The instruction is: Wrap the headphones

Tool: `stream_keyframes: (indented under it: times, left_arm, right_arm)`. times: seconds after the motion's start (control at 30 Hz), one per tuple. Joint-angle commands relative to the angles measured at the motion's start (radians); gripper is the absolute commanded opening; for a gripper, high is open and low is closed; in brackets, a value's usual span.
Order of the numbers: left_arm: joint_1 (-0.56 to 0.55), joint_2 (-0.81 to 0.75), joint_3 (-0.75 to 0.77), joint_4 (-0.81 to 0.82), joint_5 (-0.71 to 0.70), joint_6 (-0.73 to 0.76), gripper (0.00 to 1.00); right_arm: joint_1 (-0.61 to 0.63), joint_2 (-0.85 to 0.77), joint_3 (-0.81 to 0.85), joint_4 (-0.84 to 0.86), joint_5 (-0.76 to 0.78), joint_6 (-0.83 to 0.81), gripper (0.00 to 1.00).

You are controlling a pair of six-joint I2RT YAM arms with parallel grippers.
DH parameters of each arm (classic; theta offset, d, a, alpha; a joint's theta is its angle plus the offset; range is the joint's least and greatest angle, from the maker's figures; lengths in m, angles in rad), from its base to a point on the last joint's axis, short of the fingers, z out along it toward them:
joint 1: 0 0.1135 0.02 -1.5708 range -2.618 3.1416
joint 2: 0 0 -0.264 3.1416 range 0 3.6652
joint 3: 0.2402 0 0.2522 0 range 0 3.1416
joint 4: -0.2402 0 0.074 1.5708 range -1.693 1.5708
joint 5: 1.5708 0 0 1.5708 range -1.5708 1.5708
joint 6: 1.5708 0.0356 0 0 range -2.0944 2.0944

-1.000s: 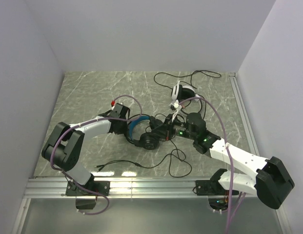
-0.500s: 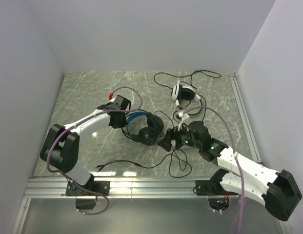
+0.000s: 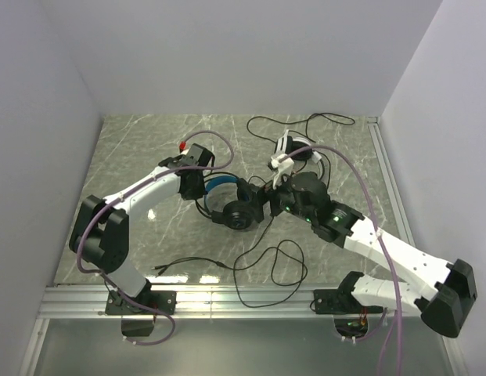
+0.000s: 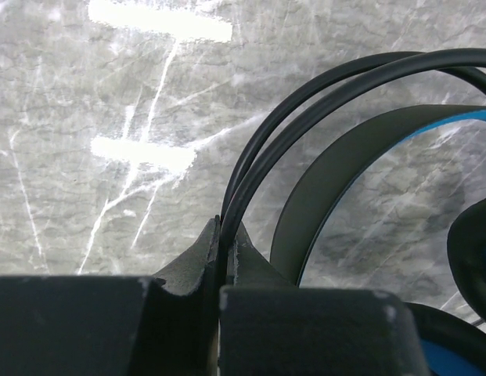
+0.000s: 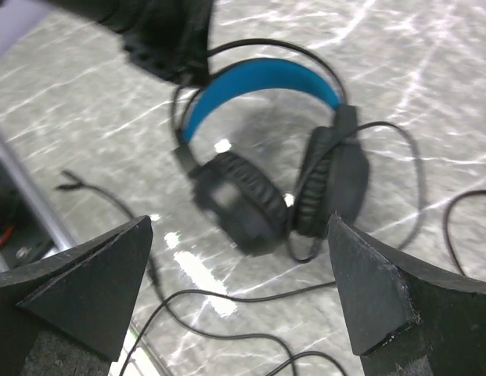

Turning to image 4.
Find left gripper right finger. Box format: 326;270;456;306
218;227;429;375

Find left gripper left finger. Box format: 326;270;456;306
0;218;220;375

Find black blue headphones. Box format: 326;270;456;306
219;49;486;375

